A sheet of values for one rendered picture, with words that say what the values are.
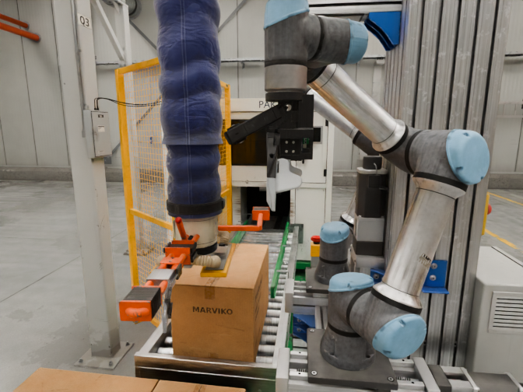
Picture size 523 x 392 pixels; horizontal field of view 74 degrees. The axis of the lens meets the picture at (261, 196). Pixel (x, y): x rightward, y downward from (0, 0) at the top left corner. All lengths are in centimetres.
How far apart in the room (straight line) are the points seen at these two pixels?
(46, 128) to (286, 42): 1249
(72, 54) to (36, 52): 1062
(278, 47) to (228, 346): 144
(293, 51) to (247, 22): 1010
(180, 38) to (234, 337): 128
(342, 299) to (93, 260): 202
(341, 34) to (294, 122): 17
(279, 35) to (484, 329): 99
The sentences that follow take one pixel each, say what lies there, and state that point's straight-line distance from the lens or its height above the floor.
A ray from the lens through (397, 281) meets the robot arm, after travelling 86.
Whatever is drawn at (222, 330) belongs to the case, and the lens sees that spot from 175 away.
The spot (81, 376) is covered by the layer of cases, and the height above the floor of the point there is 54.
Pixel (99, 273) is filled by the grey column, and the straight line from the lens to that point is 269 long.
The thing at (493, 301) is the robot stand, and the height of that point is 118.
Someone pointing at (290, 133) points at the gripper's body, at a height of 165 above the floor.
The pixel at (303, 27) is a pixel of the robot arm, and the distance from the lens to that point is 63.
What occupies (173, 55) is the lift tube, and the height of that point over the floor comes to 190.
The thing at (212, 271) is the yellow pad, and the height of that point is 113.
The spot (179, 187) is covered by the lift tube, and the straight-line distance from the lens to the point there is 133.
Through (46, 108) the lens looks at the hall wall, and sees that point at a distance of 1294.
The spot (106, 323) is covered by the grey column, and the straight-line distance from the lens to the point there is 284.
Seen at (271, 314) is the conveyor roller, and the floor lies 53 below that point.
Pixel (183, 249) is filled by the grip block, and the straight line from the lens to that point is 118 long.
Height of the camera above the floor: 166
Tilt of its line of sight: 11 degrees down
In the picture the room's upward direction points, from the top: straight up
